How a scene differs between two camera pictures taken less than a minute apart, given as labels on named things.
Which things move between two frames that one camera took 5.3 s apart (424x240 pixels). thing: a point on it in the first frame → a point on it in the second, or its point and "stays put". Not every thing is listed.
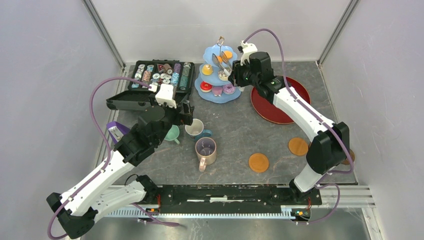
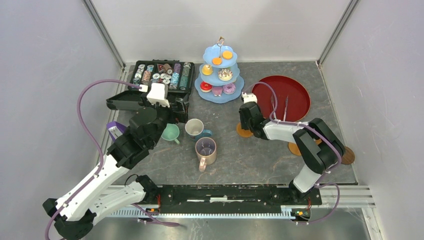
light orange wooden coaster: (258, 162) → (243, 132)
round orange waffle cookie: (228, 54) stays put
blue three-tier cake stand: (213, 83) stays put
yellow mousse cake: (207, 69) stays put
